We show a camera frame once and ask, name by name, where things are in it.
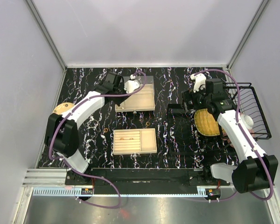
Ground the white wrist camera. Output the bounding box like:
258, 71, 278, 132
124, 75, 140, 94
190, 73, 206, 93

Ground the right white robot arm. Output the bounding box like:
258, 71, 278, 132
186, 77, 278, 193

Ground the yellow woven bamboo plate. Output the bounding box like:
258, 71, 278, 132
194, 109, 220, 137

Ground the white pink patterned bowl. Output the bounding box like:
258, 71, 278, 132
240, 113, 254, 133

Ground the yellow patterned plate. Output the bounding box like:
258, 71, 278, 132
53, 102, 75, 115

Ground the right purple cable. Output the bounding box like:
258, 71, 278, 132
194, 68, 274, 202

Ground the front beige ring tray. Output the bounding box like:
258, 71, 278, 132
112, 128, 157, 155

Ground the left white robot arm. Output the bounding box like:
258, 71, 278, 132
44, 72, 127, 185

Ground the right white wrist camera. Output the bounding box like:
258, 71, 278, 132
190, 73, 206, 93

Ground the purple cable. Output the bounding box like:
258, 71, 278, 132
194, 68, 274, 202
48, 71, 147, 209

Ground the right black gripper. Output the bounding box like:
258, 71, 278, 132
181, 84, 210, 113

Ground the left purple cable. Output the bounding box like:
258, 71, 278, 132
48, 71, 147, 209

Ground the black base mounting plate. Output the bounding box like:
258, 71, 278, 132
64, 167, 231, 187

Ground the black wire dish rack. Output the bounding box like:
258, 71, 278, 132
225, 83, 272, 141

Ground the beige jewelry drawer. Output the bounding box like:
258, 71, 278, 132
115, 84, 155, 112

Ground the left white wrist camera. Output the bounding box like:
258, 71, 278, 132
124, 75, 140, 94

